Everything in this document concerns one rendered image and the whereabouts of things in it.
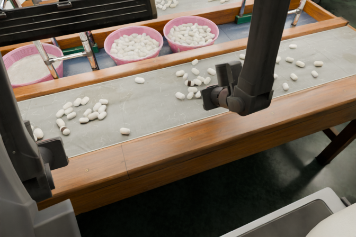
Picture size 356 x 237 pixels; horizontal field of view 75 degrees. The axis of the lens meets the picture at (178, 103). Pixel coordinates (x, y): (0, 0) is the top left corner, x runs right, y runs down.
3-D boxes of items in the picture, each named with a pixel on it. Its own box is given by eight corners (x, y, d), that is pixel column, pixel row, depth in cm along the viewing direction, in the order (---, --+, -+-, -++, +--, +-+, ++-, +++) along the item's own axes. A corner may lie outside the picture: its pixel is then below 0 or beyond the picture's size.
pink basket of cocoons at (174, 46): (225, 56, 113) (229, 39, 106) (174, 68, 107) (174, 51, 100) (203, 28, 129) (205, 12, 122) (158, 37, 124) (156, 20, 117)
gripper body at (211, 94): (198, 89, 69) (208, 91, 62) (229, 81, 71) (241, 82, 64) (203, 110, 70) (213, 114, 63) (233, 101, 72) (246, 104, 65)
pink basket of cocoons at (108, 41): (175, 60, 111) (175, 43, 104) (128, 85, 100) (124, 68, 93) (143, 36, 125) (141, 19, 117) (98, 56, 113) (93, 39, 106)
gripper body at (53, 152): (13, 149, 51) (-4, 162, 44) (61, 136, 53) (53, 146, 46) (23, 176, 52) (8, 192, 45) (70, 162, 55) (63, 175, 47)
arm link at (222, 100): (230, 114, 58) (249, 108, 59) (225, 87, 57) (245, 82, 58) (218, 110, 65) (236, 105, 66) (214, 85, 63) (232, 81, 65)
